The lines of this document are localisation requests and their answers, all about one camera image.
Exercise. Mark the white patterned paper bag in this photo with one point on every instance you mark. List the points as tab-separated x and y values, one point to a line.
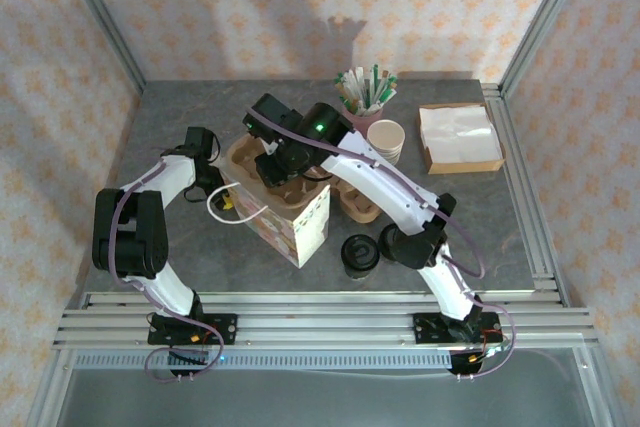
310	232

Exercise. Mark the stack of white paper cups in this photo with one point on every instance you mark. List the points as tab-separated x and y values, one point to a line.
386	137

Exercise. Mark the aluminium side rail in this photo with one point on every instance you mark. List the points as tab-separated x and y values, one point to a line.
520	182

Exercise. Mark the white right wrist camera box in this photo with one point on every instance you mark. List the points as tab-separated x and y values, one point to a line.
270	148

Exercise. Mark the left aluminium frame post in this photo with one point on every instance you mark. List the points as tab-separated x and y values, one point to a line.
101	12

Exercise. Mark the brown cardboard napkin box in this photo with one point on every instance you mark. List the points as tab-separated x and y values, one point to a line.
465	166

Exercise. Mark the right aluminium frame post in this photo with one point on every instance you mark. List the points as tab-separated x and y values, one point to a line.
549	12

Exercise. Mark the pink tin canister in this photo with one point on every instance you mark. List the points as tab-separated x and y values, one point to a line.
367	122

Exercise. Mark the aluminium frame post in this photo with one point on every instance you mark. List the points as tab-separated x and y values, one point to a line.
101	12
549	12

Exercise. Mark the stack of pulp cup carriers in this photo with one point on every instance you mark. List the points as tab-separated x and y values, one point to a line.
357	204

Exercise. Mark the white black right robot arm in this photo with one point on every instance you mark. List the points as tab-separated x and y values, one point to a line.
380	182

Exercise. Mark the brown pulp cup carrier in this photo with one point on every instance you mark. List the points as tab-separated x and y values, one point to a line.
245	157

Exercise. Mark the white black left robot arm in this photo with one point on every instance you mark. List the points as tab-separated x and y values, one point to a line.
130	237

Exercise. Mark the aluminium front rail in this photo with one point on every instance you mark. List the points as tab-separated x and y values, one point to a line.
350	317

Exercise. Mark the brown white sugar stick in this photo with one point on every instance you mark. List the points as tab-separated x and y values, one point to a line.
346	99
382	88

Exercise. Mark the white paper napkins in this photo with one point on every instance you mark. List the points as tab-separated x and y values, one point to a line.
460	132

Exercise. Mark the grey metal lower shelf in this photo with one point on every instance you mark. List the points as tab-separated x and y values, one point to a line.
320	402

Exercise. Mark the green white sugar stick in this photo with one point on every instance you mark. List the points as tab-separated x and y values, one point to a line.
346	90
387	93
384	102
374	85

